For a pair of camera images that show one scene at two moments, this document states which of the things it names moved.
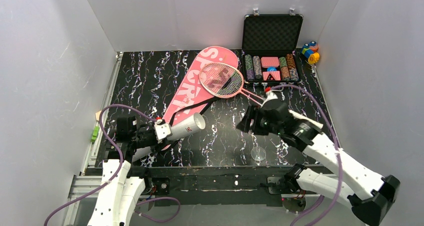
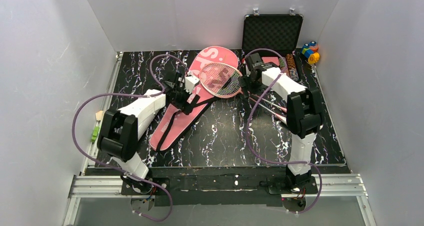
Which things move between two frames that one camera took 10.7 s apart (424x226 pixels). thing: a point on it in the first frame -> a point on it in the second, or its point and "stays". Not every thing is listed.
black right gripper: x=249 y=122 -> x=247 y=84
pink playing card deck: x=270 y=62 stays
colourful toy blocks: x=310 y=51 stays
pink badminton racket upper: x=223 y=80 stays
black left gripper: x=149 y=135 -> x=180 y=94
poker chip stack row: x=293 y=72 stays
